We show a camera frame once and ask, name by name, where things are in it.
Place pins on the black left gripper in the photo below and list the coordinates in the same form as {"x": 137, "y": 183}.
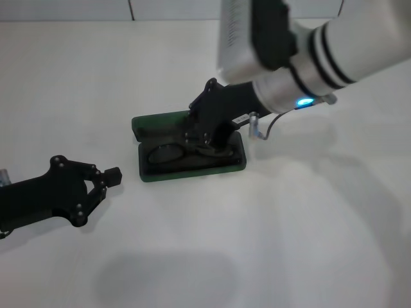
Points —
{"x": 41, "y": 199}

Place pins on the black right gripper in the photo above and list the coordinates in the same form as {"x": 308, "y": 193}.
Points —
{"x": 224, "y": 106}

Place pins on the black framed glasses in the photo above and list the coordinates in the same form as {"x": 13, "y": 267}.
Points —
{"x": 165, "y": 153}

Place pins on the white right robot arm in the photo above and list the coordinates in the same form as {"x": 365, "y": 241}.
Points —
{"x": 353, "y": 41}

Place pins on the green glasses case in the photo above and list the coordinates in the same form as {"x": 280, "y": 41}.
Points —
{"x": 160, "y": 176}

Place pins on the black camera back mount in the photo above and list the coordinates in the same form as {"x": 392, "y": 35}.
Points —
{"x": 273, "y": 32}

